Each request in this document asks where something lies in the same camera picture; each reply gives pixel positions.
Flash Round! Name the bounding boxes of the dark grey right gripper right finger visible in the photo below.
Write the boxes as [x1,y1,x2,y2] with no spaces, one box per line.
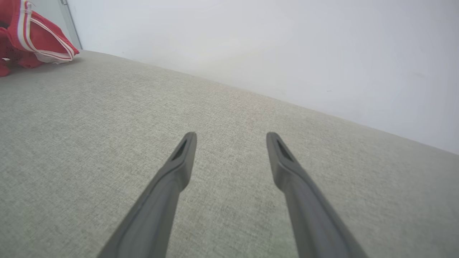
[266,132,368,258]

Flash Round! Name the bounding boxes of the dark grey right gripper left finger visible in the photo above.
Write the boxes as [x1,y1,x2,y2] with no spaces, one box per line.
[97,132,198,258]

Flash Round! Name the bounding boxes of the grey wall trim strip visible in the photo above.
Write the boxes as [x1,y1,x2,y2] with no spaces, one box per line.
[57,0,83,50]

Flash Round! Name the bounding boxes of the red and white basketball jersey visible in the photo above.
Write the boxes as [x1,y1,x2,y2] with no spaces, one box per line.
[0,0,80,77]

